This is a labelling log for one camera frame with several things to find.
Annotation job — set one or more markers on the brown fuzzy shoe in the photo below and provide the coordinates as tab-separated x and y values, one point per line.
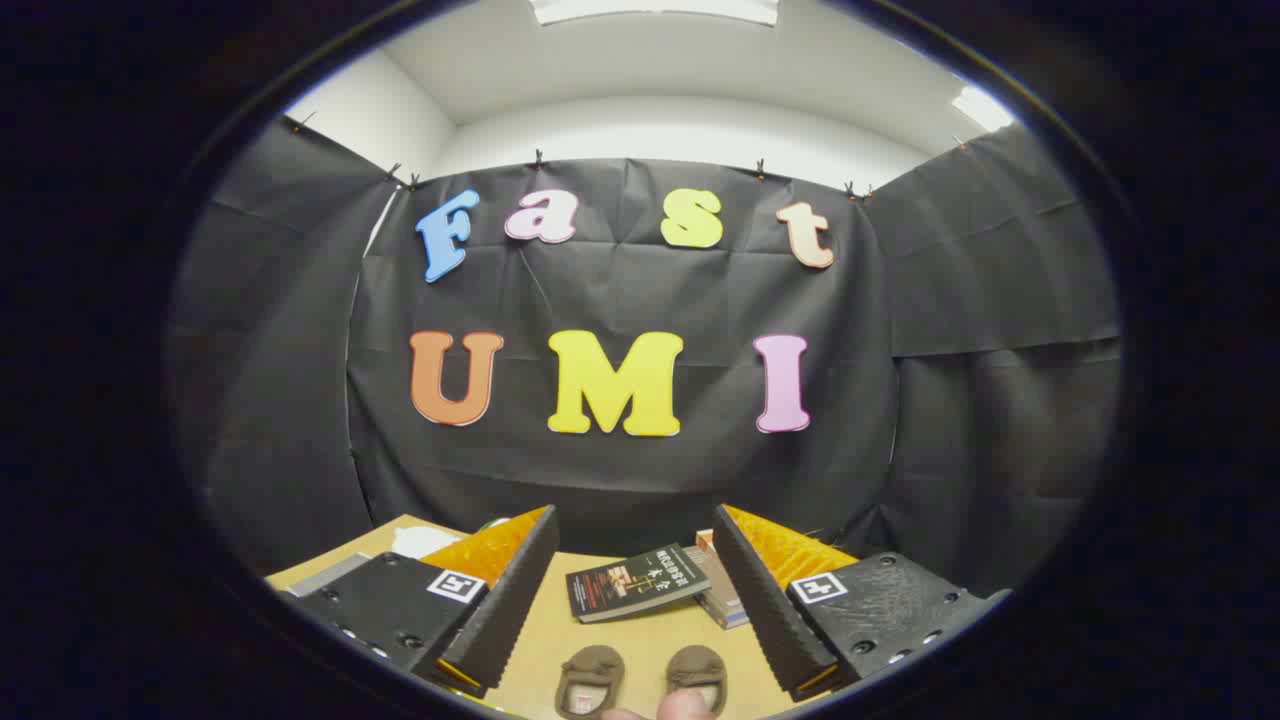
590	670
697	665

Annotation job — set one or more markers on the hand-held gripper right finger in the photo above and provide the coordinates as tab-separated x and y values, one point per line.
765	610

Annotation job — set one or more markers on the white plush toy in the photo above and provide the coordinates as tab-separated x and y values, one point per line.
422	541

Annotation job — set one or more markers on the grey fabric storage box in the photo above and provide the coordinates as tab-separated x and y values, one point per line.
325	578

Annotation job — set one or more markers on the black paperback book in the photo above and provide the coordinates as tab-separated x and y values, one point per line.
635	583

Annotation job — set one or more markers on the ceiling light panel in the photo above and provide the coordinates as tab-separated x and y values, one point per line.
983	108

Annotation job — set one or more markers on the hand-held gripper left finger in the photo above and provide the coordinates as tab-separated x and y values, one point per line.
510	610

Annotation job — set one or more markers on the blue book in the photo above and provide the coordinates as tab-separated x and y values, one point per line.
735	620

